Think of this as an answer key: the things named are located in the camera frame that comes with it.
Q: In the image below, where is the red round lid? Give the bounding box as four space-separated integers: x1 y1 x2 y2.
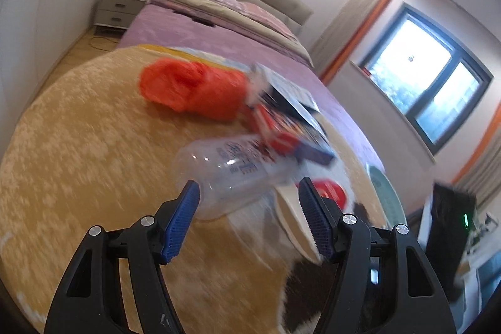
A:
313 179 347 210

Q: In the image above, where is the pink pillow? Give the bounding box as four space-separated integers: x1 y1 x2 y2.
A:
239 1 299 40

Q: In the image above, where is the yellow printed blanket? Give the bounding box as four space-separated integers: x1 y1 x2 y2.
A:
0 44 392 334

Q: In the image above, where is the blue small box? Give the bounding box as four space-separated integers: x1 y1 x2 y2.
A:
295 138 336 166

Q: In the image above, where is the dark printed packet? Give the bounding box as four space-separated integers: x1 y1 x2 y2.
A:
258 89 330 147

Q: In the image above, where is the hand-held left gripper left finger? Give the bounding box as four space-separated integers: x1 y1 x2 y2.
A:
44 179 201 334

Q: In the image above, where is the clear plastic bottle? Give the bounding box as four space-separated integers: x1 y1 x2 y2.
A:
174 134 298 221

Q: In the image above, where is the orange cloth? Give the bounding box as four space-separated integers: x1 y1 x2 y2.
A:
139 58 251 121

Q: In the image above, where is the white nightstand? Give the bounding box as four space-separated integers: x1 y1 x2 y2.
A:
94 0 148 30

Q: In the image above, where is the white printed leaflet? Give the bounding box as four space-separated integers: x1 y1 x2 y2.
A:
252 64 322 115

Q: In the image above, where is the dark framed window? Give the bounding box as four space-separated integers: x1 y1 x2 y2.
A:
359 3 494 155

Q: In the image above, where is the beige paper bowl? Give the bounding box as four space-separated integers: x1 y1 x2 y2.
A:
274 185 325 263

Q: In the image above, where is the floor cable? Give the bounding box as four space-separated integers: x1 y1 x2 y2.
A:
90 32 120 50

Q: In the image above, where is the beige curtain with orange stripe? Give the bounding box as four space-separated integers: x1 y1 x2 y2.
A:
450 123 501 210
311 0 403 80

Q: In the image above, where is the bed with purple sheet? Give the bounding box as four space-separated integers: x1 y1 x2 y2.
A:
117 0 386 178

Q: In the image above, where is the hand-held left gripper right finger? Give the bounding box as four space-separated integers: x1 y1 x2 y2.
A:
297 177 457 334

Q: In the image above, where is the black tower case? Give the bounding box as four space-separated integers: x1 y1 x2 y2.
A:
426 182 477 277

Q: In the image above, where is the cream folded blanket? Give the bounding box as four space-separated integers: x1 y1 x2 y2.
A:
151 0 240 21

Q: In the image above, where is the pale green round object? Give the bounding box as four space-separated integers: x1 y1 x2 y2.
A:
366 162 408 230

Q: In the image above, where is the red snack packet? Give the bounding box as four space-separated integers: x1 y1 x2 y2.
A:
250 105 302 152

